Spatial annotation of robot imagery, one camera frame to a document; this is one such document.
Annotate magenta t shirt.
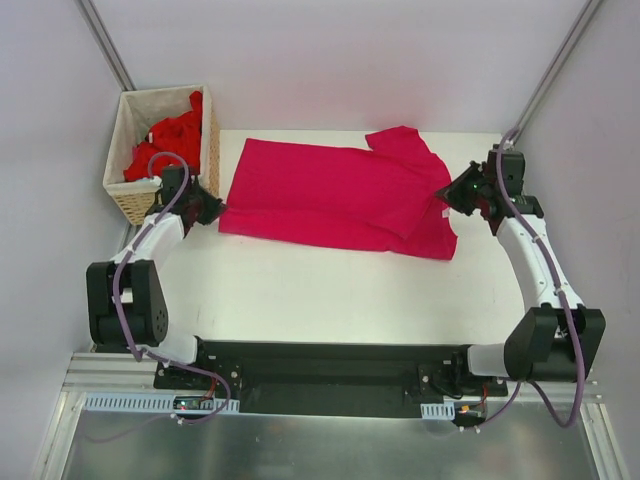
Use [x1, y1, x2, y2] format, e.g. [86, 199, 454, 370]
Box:
[219, 126, 457, 261]

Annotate wicker laundry basket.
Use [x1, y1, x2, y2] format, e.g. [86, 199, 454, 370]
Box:
[102, 84, 220, 225]

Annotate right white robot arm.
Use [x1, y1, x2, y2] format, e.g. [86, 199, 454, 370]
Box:
[436, 148, 606, 395]

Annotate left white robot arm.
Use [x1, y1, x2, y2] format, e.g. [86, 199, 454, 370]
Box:
[86, 166, 226, 389]

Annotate red t shirt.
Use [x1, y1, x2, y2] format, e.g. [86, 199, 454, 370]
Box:
[123, 91, 203, 182]

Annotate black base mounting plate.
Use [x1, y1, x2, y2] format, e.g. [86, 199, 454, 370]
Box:
[143, 341, 508, 418]

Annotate right aluminium frame post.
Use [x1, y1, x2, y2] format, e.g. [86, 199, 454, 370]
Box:
[513, 0, 606, 142]

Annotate aluminium frame post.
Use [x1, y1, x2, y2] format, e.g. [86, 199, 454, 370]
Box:
[74, 0, 136, 91]
[513, 0, 606, 142]

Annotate right white cable duct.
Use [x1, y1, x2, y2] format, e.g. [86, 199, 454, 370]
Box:
[420, 402, 456, 421]

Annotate white cable duct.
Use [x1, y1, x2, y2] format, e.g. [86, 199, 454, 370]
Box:
[84, 393, 240, 416]
[420, 402, 456, 421]

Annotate left white cable duct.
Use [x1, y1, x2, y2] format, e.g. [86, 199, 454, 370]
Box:
[84, 393, 240, 416]

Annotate left aluminium frame post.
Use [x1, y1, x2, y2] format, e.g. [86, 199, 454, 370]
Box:
[74, 0, 136, 91]

